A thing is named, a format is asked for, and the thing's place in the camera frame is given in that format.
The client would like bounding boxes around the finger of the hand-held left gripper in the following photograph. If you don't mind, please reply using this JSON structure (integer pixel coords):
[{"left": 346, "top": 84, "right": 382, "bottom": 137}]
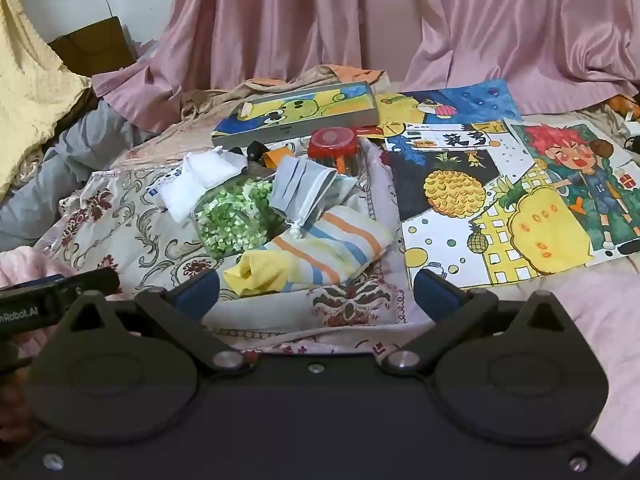
[{"left": 65, "top": 267, "right": 121, "bottom": 301}]

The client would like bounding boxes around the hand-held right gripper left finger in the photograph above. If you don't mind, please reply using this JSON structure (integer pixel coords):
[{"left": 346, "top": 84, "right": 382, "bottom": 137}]
[{"left": 52, "top": 267, "right": 256, "bottom": 376}]

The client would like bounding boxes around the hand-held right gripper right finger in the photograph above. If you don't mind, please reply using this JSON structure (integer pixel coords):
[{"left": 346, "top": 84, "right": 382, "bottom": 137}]
[{"left": 382, "top": 267, "right": 576, "bottom": 376}]

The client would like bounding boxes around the white cloth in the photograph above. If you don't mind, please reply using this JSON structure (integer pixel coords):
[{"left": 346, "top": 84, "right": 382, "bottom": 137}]
[{"left": 162, "top": 146, "right": 248, "bottom": 223}]

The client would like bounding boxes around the grey linen drawstring pouch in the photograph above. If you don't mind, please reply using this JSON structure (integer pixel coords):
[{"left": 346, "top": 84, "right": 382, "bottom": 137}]
[{"left": 270, "top": 154, "right": 337, "bottom": 240}]

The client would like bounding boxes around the black dotted cloth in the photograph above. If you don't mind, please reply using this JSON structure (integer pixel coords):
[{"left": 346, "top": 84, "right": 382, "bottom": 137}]
[{"left": 227, "top": 141, "right": 268, "bottom": 166}]

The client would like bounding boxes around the orange strap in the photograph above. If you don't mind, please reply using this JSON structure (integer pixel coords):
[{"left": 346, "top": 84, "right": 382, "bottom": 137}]
[{"left": 263, "top": 146, "right": 296, "bottom": 170}]

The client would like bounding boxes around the grey box with cartoon drawing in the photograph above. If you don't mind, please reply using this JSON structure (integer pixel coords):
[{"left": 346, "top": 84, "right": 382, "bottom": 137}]
[{"left": 211, "top": 81, "right": 380, "bottom": 150}]

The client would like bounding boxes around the pink fuzzy blanket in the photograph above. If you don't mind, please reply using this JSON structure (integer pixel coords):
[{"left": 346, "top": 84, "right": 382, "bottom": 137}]
[{"left": 0, "top": 246, "right": 71, "bottom": 291}]

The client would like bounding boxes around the floral printed bedspread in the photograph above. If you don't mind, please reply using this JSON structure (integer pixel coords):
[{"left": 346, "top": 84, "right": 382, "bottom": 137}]
[{"left": 32, "top": 135, "right": 421, "bottom": 346}]

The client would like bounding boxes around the clear bag of green pieces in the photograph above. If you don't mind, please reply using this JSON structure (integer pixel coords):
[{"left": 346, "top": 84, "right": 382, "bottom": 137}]
[{"left": 191, "top": 175, "right": 286, "bottom": 261}]

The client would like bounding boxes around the pineapple drawing paper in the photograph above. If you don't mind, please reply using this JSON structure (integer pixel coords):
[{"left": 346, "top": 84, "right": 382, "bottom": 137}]
[{"left": 387, "top": 120, "right": 596, "bottom": 291}]

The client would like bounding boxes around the yellow striped cloth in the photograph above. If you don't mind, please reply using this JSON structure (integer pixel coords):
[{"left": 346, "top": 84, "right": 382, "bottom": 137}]
[{"left": 222, "top": 205, "right": 396, "bottom": 296}]

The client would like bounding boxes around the grey cloth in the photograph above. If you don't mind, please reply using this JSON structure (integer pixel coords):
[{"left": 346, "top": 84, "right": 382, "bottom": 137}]
[{"left": 0, "top": 100, "right": 156, "bottom": 253}]

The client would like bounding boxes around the pink bed sheet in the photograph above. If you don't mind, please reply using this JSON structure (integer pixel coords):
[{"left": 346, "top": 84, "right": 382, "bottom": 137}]
[{"left": 450, "top": 240, "right": 640, "bottom": 451}]

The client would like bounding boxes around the red-haired cartoon boy drawing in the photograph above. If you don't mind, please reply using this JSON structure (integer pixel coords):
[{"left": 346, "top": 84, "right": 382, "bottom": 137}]
[{"left": 502, "top": 117, "right": 640, "bottom": 268}]

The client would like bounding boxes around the red lidded jar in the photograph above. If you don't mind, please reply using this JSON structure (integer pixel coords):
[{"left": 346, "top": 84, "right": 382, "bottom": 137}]
[{"left": 306, "top": 127, "right": 360, "bottom": 177}]

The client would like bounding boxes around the blue and yellow drawing paper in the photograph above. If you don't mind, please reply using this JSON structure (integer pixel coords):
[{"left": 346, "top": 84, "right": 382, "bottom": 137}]
[{"left": 375, "top": 78, "right": 523, "bottom": 151}]

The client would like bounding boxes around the yellow textured blanket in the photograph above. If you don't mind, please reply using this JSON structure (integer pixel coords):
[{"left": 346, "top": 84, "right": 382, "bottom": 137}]
[{"left": 0, "top": 0, "right": 93, "bottom": 201}]

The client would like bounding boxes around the brown cardboard box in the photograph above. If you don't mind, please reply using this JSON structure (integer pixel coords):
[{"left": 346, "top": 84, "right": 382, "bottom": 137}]
[{"left": 47, "top": 16, "right": 138, "bottom": 76}]

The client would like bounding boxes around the orange cloth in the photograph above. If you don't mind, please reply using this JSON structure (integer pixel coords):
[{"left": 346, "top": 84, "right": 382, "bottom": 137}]
[{"left": 250, "top": 64, "right": 366, "bottom": 86}]

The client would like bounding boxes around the small orange object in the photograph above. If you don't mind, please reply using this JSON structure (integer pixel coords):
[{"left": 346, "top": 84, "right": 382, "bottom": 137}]
[{"left": 607, "top": 94, "right": 640, "bottom": 121}]

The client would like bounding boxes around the pink satin curtain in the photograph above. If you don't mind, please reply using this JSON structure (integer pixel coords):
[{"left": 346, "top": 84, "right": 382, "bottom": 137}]
[{"left": 92, "top": 0, "right": 640, "bottom": 133}]

